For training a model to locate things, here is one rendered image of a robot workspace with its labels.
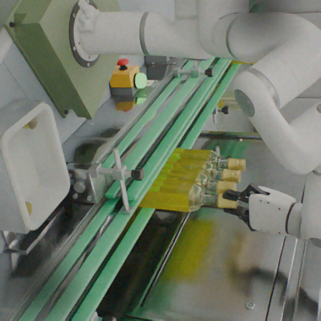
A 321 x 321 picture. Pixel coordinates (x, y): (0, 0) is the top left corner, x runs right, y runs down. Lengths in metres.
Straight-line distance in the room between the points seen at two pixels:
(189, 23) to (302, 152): 0.39
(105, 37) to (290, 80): 0.47
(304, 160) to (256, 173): 0.83
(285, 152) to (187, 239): 0.58
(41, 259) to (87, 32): 0.50
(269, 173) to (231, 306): 0.61
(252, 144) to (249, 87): 1.02
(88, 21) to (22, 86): 0.20
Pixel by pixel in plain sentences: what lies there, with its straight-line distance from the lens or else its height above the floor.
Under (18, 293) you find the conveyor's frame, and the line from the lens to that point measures 1.03.
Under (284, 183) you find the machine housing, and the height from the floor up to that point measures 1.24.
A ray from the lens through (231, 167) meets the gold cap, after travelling 1.38.
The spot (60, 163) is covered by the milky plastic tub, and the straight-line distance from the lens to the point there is 1.14.
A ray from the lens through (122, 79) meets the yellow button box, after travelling 1.49.
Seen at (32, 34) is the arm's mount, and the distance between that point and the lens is 1.10.
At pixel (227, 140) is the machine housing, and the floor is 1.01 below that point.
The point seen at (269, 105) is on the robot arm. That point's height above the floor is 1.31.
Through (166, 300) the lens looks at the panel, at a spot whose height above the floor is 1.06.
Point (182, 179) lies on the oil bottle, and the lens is 1.30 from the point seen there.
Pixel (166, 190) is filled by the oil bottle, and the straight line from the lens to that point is 1.27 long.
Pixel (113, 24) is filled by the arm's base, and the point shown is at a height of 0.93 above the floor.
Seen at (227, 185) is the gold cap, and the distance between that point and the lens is 1.29.
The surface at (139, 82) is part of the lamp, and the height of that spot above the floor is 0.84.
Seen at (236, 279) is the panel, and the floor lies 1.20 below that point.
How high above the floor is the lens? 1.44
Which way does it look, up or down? 21 degrees down
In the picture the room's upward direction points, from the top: 94 degrees clockwise
